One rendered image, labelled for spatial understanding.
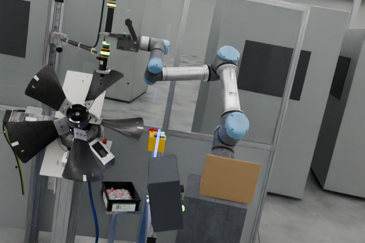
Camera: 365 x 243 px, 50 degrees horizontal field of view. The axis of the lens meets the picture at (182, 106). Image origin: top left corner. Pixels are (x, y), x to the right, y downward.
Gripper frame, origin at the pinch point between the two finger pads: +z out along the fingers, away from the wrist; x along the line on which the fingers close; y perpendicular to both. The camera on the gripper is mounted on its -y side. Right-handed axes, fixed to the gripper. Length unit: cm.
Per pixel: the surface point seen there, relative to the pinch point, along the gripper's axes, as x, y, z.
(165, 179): -82, 42, -37
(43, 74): 11.1, 28.7, 29.8
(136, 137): -10, 51, -26
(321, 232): 133, 166, -223
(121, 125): -3, 47, -17
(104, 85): 9.6, 29.7, -3.9
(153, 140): 21, 61, -36
